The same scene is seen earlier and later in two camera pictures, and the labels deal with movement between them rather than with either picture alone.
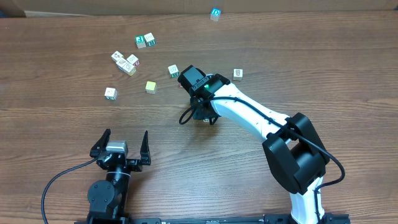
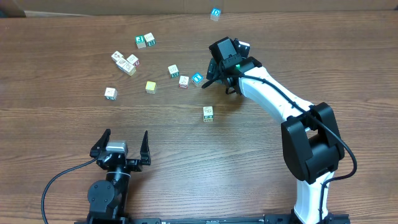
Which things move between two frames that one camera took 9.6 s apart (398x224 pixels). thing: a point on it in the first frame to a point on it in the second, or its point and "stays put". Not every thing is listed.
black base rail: [319, 218] stays put
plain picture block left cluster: [116, 56] stays put
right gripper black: [199, 114] to [215, 72]
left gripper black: [135, 163] stays put
